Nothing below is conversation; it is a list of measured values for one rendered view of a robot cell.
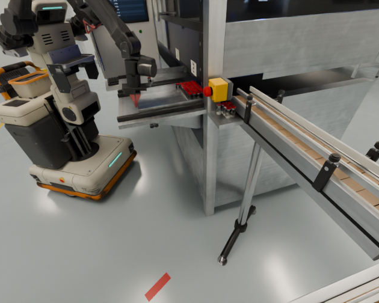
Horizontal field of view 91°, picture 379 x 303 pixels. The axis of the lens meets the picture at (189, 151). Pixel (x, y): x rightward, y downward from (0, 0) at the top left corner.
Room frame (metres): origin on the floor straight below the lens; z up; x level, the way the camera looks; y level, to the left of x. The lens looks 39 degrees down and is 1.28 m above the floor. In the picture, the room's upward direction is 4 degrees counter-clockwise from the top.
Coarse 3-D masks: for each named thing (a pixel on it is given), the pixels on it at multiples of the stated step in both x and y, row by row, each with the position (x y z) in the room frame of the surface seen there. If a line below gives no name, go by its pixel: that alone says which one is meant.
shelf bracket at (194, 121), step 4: (192, 116) 0.86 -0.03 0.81; (196, 116) 0.87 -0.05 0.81; (168, 120) 0.83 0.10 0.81; (172, 120) 0.84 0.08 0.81; (176, 120) 0.84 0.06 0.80; (180, 120) 0.85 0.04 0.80; (184, 120) 0.85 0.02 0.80; (188, 120) 0.86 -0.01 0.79; (192, 120) 0.86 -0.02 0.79; (196, 120) 0.87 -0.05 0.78; (168, 124) 0.83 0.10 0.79; (172, 124) 0.84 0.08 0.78; (176, 124) 0.84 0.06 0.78; (180, 124) 0.85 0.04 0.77; (184, 124) 0.85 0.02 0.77; (188, 124) 0.86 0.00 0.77; (192, 124) 0.86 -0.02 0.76; (196, 124) 0.87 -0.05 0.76; (196, 128) 0.87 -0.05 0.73
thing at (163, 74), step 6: (180, 66) 1.43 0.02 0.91; (156, 72) 1.38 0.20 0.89; (162, 72) 1.39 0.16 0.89; (168, 72) 1.41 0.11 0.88; (174, 72) 1.40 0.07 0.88; (180, 72) 1.39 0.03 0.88; (186, 72) 1.38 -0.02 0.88; (144, 78) 1.31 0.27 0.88; (156, 78) 1.29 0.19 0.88; (162, 78) 1.28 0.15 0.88; (168, 78) 1.27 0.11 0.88; (174, 78) 1.27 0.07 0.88; (180, 78) 1.16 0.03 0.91; (186, 78) 1.17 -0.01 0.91; (192, 78) 1.18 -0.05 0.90
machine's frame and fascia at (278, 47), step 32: (160, 0) 1.71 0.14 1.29; (256, 32) 0.82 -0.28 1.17; (288, 32) 0.86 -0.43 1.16; (320, 32) 0.90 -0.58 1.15; (352, 32) 0.94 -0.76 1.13; (224, 64) 0.79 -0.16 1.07; (256, 64) 0.83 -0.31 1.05; (288, 64) 0.87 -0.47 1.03; (320, 64) 0.92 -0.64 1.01; (352, 64) 0.97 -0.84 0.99
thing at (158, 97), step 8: (152, 88) 1.04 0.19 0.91; (160, 88) 1.05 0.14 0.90; (168, 88) 1.06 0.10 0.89; (144, 96) 0.99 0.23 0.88; (152, 96) 0.98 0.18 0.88; (160, 96) 0.98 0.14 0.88; (168, 96) 0.97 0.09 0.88; (176, 96) 0.96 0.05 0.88; (184, 96) 0.96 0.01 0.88; (144, 104) 0.89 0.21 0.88; (152, 104) 0.88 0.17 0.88; (160, 104) 0.88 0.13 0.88; (168, 104) 0.80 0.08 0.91; (176, 104) 0.81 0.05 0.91; (184, 104) 0.82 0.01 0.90
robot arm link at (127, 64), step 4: (128, 60) 0.81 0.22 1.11; (132, 60) 0.80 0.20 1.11; (136, 60) 0.81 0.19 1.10; (128, 64) 0.80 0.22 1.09; (132, 64) 0.80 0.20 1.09; (136, 64) 0.80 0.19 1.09; (128, 68) 0.80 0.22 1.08; (132, 68) 0.80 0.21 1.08; (136, 68) 0.80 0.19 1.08; (128, 72) 0.80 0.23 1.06; (132, 72) 0.80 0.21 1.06; (136, 72) 0.80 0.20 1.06
